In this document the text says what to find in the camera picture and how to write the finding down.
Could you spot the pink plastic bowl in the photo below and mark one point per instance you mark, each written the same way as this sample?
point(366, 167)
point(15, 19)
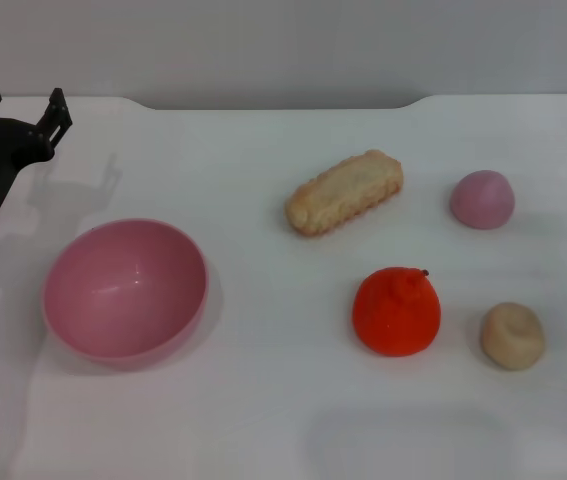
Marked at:
point(123, 295)

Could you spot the orange toy fruit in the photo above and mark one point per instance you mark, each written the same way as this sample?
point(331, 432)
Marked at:
point(395, 315)

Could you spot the long golden bread loaf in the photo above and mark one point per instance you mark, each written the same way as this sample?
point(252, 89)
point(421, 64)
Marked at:
point(345, 192)

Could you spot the pink round bun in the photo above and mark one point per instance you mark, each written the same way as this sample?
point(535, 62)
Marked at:
point(483, 200)

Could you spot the beige round bun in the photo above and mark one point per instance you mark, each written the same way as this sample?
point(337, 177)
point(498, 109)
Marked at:
point(513, 335)

